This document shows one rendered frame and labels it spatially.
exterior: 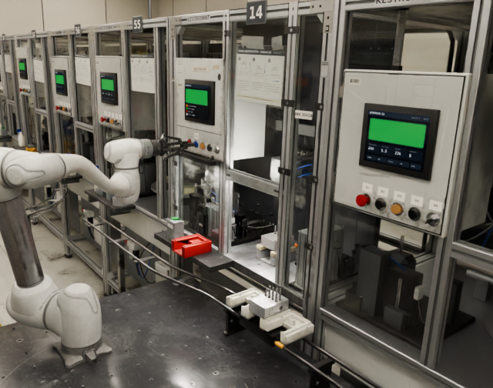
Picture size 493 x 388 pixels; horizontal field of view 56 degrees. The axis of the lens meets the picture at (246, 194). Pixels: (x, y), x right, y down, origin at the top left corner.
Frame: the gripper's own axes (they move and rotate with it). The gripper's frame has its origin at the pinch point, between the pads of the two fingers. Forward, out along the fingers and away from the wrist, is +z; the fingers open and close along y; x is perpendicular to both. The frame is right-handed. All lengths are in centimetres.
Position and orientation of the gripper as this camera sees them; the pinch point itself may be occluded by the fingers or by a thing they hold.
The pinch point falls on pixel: (187, 145)
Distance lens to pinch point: 230.8
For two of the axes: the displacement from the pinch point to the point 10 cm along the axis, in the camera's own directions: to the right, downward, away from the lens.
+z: 7.8, -1.4, 6.1
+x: -6.2, -2.3, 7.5
